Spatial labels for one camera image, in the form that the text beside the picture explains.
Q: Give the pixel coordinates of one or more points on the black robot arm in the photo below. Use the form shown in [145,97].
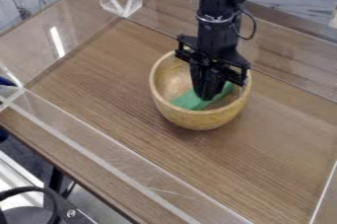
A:
[219,12]

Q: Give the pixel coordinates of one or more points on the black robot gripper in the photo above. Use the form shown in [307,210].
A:
[215,63]

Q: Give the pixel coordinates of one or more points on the black table leg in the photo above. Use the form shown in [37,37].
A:
[56,180]

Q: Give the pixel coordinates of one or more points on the clear acrylic tray enclosure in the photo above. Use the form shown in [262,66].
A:
[81,109]

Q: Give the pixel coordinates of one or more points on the green rectangular block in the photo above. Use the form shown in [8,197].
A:
[190,102]

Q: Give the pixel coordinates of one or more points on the brown wooden bowl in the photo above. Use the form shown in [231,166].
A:
[169,81]

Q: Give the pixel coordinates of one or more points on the blue object at left edge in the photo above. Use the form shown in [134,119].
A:
[5,82]

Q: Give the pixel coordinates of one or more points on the black chair armrest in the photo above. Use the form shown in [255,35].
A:
[28,205]

